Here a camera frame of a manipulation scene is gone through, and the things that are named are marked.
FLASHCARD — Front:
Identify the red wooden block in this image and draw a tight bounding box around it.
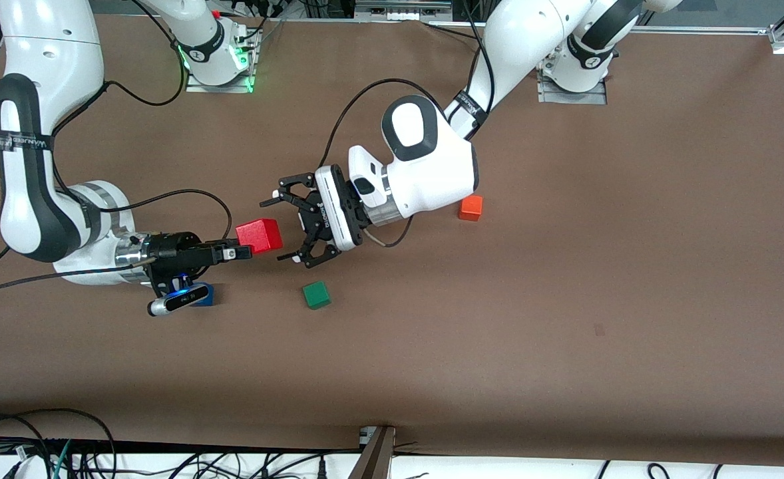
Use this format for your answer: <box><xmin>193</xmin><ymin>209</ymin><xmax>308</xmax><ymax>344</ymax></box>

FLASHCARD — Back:
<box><xmin>235</xmin><ymin>218</ymin><xmax>284</xmax><ymax>255</ymax></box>

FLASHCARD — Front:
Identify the green wooden block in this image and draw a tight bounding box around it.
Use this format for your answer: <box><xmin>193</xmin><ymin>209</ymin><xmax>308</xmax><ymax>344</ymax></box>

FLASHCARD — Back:
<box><xmin>302</xmin><ymin>280</ymin><xmax>331</xmax><ymax>310</ymax></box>

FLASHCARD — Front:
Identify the grey power strip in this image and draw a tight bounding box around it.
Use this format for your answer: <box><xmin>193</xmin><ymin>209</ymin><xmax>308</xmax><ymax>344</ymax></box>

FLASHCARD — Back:
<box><xmin>355</xmin><ymin>0</ymin><xmax>453</xmax><ymax>21</ymax></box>

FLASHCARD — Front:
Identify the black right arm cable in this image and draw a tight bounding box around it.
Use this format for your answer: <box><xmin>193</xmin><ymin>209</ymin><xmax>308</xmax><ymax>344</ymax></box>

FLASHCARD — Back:
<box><xmin>0</xmin><ymin>0</ymin><xmax>233</xmax><ymax>291</ymax></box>

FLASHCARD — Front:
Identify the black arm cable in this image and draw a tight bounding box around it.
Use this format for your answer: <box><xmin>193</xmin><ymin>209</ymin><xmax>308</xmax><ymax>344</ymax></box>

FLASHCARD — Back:
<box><xmin>0</xmin><ymin>0</ymin><xmax>233</xmax><ymax>291</ymax></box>
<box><xmin>324</xmin><ymin>0</ymin><xmax>496</xmax><ymax>170</ymax></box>

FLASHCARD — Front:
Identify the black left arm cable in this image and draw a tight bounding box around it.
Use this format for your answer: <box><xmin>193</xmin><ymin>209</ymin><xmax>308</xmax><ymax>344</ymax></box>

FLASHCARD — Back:
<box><xmin>324</xmin><ymin>0</ymin><xmax>496</xmax><ymax>170</ymax></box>

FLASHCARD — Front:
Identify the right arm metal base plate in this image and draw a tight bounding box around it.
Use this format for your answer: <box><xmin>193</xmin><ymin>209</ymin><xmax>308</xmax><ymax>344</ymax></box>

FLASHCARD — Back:
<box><xmin>185</xmin><ymin>67</ymin><xmax>255</xmax><ymax>94</ymax></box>

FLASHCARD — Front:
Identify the black base cable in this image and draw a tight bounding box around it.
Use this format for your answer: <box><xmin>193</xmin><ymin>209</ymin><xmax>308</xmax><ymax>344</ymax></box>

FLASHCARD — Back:
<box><xmin>236</xmin><ymin>0</ymin><xmax>286</xmax><ymax>47</ymax></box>
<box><xmin>424</xmin><ymin>22</ymin><xmax>481</xmax><ymax>42</ymax></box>

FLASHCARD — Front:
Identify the long black looping cable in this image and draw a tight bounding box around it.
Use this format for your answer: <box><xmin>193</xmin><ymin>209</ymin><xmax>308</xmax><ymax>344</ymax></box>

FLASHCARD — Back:
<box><xmin>0</xmin><ymin>408</ymin><xmax>117</xmax><ymax>479</ymax></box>

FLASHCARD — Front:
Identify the aluminium profile post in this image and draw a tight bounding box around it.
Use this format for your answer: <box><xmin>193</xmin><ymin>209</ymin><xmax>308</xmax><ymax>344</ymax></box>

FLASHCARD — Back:
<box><xmin>349</xmin><ymin>426</ymin><xmax>397</xmax><ymax>479</ymax></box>

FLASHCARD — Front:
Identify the teal cable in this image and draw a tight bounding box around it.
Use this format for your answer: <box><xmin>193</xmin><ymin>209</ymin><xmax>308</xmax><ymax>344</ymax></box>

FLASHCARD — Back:
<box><xmin>51</xmin><ymin>439</ymin><xmax>72</xmax><ymax>479</ymax></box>

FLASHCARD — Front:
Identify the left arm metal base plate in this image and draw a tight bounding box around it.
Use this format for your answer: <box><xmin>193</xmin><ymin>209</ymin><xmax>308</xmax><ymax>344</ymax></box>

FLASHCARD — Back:
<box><xmin>537</xmin><ymin>67</ymin><xmax>609</xmax><ymax>105</ymax></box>

